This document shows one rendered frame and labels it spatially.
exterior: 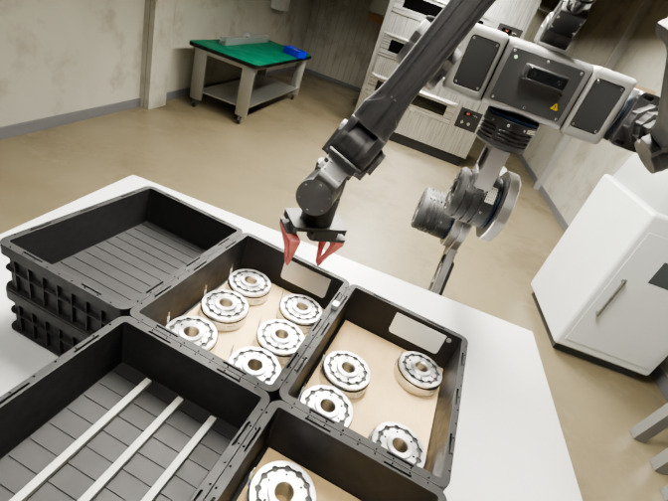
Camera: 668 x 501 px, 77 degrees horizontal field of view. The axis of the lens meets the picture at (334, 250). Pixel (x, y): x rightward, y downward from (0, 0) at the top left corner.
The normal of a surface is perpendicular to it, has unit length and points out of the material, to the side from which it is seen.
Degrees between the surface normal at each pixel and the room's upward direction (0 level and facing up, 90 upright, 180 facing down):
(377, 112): 87
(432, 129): 90
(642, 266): 90
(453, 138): 90
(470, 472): 0
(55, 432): 0
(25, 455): 0
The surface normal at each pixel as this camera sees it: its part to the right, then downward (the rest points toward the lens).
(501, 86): -0.22, 0.44
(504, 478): 0.29, -0.82
